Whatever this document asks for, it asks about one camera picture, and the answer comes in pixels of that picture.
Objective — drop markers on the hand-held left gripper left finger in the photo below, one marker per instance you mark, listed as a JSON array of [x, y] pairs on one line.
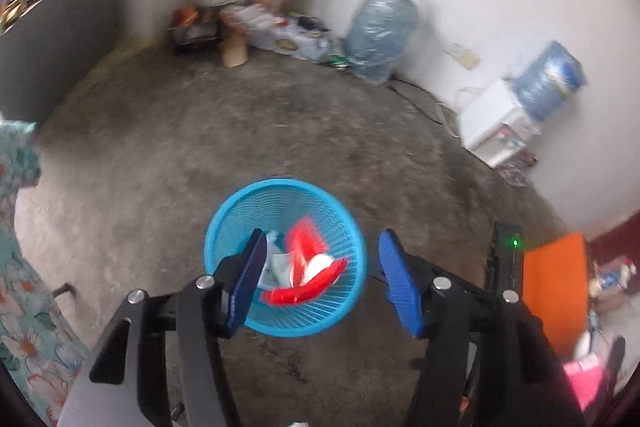
[[247, 282]]

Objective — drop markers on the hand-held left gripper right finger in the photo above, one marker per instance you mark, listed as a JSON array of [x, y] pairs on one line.
[[400, 292]]

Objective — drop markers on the red white snack wrapper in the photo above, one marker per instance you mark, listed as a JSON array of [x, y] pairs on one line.
[[300, 249]]

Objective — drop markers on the blue mesh basket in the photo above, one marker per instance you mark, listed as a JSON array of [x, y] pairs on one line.
[[280, 187]]

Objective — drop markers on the crumpled white paper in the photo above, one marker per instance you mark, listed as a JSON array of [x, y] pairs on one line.
[[277, 264]]

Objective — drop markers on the orange board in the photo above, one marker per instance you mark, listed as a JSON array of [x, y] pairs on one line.
[[555, 287]]

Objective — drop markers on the red printed magazine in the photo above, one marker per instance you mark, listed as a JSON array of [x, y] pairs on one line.
[[520, 172]]

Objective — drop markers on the blue white packet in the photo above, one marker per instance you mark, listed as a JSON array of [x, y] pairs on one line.
[[612, 277]]

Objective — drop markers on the dark red furniture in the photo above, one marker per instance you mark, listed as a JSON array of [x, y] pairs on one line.
[[615, 242]]

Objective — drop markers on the pink box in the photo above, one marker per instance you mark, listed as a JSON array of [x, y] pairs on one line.
[[585, 382]]

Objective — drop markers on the white water dispenser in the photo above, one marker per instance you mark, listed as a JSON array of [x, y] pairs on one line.
[[492, 117]]

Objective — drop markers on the floral blanket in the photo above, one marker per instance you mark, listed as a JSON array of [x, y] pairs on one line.
[[20, 282]]

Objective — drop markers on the patterned plastic sheet pile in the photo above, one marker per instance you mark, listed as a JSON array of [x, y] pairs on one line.
[[280, 37]]

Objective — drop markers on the dark box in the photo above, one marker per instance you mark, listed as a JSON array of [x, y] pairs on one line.
[[192, 29]]

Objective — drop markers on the plastic-wrapped blue water jug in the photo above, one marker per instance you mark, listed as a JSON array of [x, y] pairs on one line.
[[382, 32]]

